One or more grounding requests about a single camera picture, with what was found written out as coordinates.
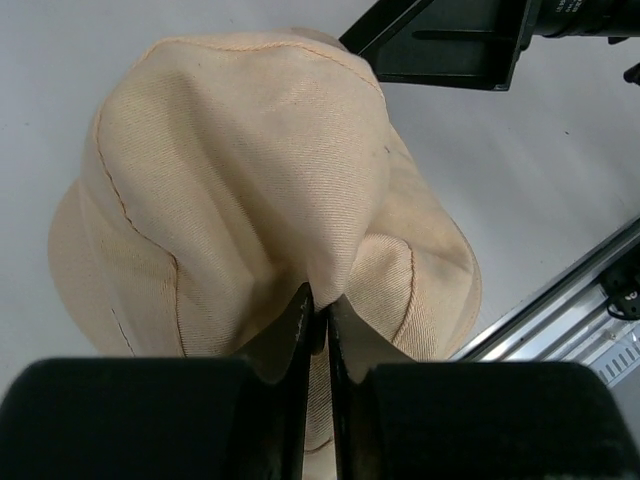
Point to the white slotted cable duct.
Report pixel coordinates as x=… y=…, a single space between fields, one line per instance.
x=618 y=360

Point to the aluminium mounting rail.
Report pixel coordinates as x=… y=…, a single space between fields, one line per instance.
x=537 y=324

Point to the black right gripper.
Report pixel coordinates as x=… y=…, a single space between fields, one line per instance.
x=463 y=44

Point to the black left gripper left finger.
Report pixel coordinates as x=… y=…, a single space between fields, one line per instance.
x=236 y=417

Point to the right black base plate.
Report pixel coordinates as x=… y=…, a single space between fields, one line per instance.
x=621 y=285

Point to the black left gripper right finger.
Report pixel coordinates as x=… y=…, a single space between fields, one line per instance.
x=396 y=418

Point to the beige hat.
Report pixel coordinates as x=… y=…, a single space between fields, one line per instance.
x=226 y=170

